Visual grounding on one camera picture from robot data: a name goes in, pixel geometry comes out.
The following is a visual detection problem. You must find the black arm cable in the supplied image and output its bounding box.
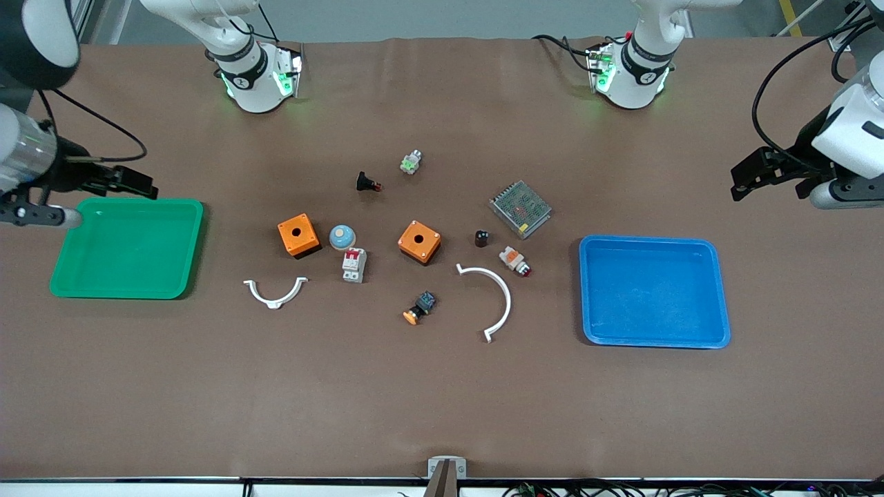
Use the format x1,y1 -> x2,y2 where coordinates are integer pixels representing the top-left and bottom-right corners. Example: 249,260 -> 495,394
40,88 -> 148,164
752,15 -> 884,173

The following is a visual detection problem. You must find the metal mesh power supply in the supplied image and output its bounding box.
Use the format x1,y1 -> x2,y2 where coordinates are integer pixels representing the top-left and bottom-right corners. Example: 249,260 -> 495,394
489,181 -> 553,240

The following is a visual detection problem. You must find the grey base connector box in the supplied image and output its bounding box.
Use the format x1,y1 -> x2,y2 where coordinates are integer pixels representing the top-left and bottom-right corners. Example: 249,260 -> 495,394
586,44 -> 617,95
275,45 -> 305,98

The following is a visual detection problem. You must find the orange capped push button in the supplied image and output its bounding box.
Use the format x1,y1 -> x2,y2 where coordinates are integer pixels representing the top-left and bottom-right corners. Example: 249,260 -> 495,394
403,291 -> 437,326

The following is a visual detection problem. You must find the black base power cable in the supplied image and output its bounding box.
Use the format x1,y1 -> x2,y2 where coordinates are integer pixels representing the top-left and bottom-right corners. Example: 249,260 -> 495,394
532,34 -> 596,73

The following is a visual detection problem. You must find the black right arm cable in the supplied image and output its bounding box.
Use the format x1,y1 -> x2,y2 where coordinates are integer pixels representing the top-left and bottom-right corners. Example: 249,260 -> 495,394
40,88 -> 148,164

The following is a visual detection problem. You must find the brown camera pole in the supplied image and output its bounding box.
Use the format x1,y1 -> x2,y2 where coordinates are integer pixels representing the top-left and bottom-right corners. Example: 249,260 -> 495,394
423,460 -> 460,497

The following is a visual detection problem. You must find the orange white red switch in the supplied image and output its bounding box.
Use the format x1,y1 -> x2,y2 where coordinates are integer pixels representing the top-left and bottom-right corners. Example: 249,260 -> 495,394
499,246 -> 532,277

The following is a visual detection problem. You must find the white red circuit breaker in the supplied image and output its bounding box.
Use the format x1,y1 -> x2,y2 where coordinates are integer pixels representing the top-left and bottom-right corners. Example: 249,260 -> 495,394
342,247 -> 367,284

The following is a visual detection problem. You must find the small white curved bracket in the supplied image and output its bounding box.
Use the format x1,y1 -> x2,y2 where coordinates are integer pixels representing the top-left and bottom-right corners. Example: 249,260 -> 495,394
243,277 -> 309,310

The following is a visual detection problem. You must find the orange button enclosure box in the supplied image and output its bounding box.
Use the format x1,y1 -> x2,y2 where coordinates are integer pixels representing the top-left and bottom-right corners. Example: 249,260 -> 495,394
278,213 -> 322,260
398,220 -> 442,266

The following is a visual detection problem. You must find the large white curved bracket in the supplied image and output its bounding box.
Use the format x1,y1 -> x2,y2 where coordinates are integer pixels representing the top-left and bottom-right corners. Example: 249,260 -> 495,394
456,264 -> 512,343

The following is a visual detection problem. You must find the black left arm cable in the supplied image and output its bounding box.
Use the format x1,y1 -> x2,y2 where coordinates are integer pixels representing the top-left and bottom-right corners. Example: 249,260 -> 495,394
752,15 -> 884,173

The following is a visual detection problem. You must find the green plastic tray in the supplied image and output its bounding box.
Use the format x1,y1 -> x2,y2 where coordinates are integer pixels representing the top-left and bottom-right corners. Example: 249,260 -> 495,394
50,198 -> 205,300

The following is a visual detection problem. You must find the blue plastic tray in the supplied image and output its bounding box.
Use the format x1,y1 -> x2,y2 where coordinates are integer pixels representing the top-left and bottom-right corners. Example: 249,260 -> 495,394
579,235 -> 731,349

